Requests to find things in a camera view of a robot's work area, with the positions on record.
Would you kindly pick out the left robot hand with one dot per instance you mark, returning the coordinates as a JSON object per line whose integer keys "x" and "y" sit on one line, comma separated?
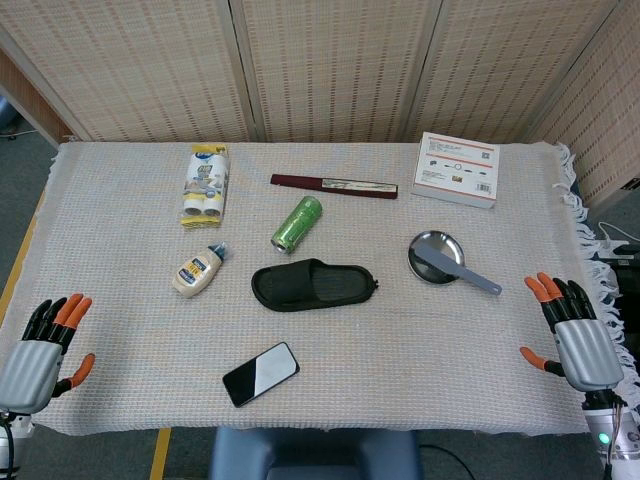
{"x": 27, "y": 367}

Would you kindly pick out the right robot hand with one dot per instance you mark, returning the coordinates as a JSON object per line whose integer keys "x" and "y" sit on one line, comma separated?
{"x": 585, "y": 352}

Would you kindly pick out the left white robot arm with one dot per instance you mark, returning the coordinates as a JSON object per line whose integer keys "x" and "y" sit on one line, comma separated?
{"x": 15, "y": 440}

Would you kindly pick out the white power strip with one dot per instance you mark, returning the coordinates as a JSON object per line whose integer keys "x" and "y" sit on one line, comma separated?
{"x": 612, "y": 242}

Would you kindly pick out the woven fringed table cloth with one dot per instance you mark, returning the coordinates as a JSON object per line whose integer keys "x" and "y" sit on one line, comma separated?
{"x": 125, "y": 260}

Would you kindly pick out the round metal plate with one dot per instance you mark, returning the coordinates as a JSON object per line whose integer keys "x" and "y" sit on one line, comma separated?
{"x": 445, "y": 250}

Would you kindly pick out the mayonnaise squeeze bottle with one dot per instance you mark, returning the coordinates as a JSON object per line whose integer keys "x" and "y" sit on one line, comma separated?
{"x": 197, "y": 272}

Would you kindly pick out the white cardboard box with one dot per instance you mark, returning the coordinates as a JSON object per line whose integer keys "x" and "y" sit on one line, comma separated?
{"x": 456, "y": 170}

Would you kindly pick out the black smartphone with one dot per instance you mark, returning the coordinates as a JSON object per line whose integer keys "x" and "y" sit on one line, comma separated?
{"x": 261, "y": 374}

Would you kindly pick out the lint roller refill pack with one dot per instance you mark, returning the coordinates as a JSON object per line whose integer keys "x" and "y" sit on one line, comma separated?
{"x": 204, "y": 185}

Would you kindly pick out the black slipper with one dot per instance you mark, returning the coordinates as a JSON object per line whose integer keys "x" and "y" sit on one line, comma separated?
{"x": 312, "y": 290}

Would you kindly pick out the blue chair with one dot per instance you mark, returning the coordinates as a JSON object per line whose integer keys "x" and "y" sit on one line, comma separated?
{"x": 315, "y": 454}

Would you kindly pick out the dark red folding fan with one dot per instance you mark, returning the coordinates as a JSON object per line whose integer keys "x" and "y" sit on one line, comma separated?
{"x": 334, "y": 186}

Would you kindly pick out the green drink can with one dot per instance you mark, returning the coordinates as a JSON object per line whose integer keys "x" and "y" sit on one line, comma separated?
{"x": 296, "y": 225}

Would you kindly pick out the bamboo folding screen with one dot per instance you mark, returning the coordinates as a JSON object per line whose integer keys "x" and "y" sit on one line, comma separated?
{"x": 320, "y": 65}

